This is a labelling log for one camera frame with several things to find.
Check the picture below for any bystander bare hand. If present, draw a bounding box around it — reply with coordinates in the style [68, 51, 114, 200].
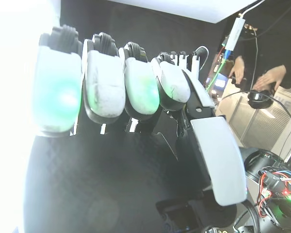
[229, 55, 246, 84]
[253, 65, 287, 91]

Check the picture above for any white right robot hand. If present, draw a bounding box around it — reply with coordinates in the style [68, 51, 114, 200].
[24, 25, 248, 233]

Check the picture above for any white ribbed carton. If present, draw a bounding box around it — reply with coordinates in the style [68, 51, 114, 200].
[218, 86, 291, 157]

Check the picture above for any green cable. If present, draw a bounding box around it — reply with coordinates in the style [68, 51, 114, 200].
[206, 50, 231, 90]

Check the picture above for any white cable adapter box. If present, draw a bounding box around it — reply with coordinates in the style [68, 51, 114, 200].
[226, 17, 247, 50]

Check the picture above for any white cable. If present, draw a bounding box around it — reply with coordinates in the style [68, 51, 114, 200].
[240, 0, 264, 19]

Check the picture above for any black cable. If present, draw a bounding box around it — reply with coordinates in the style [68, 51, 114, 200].
[232, 201, 260, 233]

